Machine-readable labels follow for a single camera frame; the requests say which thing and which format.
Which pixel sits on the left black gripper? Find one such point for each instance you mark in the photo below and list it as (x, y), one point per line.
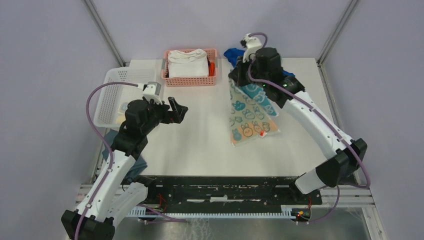
(176, 116)

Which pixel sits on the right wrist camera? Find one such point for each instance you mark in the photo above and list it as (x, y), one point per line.
(251, 43)

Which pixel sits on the yellow duck towel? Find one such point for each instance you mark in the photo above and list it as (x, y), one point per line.
(120, 119)

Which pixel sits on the rabbit print towel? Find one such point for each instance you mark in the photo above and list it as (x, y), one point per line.
(123, 107)

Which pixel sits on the white cable duct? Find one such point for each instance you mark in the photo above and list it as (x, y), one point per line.
(283, 213)

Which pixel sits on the orange towel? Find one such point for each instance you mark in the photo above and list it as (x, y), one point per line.
(211, 69)

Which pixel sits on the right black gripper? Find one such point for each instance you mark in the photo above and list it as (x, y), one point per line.
(237, 73)

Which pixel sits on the aluminium frame rails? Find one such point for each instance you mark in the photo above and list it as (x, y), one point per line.
(350, 198)

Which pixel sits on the white plastic basket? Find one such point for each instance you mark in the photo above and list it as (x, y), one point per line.
(112, 96)

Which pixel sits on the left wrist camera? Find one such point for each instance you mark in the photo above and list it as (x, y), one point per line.
(152, 92)

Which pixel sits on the blue bunny pattern towel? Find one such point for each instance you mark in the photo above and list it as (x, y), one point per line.
(248, 120)

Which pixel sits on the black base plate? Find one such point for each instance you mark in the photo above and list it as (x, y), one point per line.
(223, 194)

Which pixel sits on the pink plastic basket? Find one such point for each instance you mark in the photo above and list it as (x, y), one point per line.
(212, 55)

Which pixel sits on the white folded towel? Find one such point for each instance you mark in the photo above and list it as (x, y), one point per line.
(188, 64)

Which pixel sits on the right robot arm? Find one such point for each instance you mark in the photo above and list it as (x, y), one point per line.
(344, 155)

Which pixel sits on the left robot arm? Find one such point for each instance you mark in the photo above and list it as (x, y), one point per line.
(97, 216)

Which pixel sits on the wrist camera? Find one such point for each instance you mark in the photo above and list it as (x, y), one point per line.
(251, 43)
(152, 92)

